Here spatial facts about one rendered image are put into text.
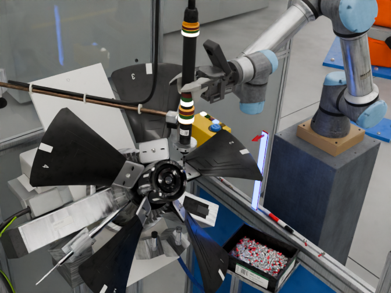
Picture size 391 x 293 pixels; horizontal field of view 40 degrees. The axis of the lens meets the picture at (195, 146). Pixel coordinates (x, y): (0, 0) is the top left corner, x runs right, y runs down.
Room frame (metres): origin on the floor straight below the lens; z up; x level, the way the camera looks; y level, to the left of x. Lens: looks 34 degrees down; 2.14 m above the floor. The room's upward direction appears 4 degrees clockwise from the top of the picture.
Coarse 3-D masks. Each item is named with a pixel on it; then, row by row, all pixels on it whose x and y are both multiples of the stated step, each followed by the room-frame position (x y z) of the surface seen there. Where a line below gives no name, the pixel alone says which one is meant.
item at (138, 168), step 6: (126, 162) 1.20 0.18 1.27; (132, 162) 1.20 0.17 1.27; (126, 168) 1.20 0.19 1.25; (138, 168) 1.21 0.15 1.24; (120, 174) 1.20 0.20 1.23; (132, 174) 1.20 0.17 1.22; (138, 174) 1.21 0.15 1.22; (120, 180) 1.20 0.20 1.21; (126, 180) 1.20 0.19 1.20; (132, 180) 1.21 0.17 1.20; (120, 186) 1.20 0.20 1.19; (126, 186) 1.20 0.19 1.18; (132, 186) 1.21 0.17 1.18
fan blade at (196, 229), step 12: (192, 228) 1.16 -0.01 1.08; (192, 240) 1.12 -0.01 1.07; (204, 240) 1.18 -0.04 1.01; (204, 252) 1.13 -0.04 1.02; (216, 252) 1.19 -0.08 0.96; (204, 264) 1.09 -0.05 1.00; (216, 264) 1.14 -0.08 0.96; (204, 276) 1.06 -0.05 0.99; (216, 276) 1.10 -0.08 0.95; (204, 288) 1.04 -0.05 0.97; (216, 288) 1.07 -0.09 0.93
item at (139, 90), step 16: (144, 64) 1.45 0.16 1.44; (160, 64) 1.46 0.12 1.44; (128, 80) 1.42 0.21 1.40; (144, 80) 1.42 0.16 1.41; (160, 80) 1.42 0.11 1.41; (128, 96) 1.39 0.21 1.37; (144, 96) 1.39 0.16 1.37; (160, 96) 1.39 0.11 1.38; (176, 96) 1.39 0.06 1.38; (128, 112) 1.37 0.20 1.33; (144, 128) 1.33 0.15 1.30; (160, 128) 1.32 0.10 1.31
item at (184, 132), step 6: (192, 0) 1.28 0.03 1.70; (192, 6) 1.28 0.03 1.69; (186, 12) 1.28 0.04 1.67; (192, 12) 1.28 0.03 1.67; (186, 18) 1.28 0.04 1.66; (192, 18) 1.28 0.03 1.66; (180, 126) 1.28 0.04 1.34; (186, 126) 1.27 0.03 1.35; (180, 132) 1.28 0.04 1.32; (186, 132) 1.27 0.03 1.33; (180, 138) 1.28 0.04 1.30; (186, 138) 1.28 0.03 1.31; (186, 144) 1.28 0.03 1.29
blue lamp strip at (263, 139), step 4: (264, 140) 1.52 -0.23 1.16; (264, 144) 1.52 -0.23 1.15; (260, 148) 1.53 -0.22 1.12; (264, 148) 1.51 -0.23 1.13; (260, 152) 1.53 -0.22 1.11; (264, 152) 1.51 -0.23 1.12; (260, 156) 1.52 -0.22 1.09; (260, 160) 1.52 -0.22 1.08; (260, 164) 1.52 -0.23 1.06; (260, 168) 1.52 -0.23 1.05; (256, 184) 1.52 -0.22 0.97; (256, 188) 1.52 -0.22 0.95; (256, 192) 1.52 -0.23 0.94; (256, 196) 1.52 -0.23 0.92; (256, 200) 1.52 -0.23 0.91; (252, 204) 1.53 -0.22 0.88; (256, 204) 1.51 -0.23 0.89; (256, 208) 1.51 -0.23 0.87
